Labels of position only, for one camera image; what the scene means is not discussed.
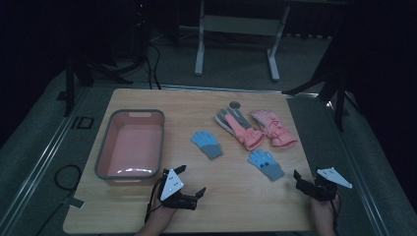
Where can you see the gray tape strip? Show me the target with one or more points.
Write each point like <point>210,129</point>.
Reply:
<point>77,203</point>

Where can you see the white metal desk frame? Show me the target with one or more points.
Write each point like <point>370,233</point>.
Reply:
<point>241,24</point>

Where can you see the plain blue gray knit glove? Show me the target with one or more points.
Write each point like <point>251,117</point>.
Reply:
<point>206,144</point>

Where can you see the pink ski glove gray palm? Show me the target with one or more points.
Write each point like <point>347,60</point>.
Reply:
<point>241,129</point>

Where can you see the gray round table grommet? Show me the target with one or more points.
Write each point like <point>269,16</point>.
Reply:
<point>234,105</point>

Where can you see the black tripod stand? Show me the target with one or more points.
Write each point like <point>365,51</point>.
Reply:
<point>69,85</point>
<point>340,108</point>

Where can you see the dotted blue gray knit glove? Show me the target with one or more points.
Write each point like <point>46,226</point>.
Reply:
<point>266,164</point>

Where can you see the person's right hand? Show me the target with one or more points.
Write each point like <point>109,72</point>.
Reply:
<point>324,211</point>

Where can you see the silver floor rail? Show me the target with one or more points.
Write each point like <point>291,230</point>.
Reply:
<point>360,183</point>
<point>42,160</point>

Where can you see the pink basin with gray rim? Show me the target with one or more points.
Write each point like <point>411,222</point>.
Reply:
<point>131,146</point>

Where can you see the person's left hand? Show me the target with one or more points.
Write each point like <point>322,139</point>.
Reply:
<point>160,213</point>

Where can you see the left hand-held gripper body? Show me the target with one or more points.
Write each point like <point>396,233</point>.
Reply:
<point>171,185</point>

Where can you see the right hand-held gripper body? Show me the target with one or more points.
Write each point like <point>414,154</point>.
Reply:
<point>319,191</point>

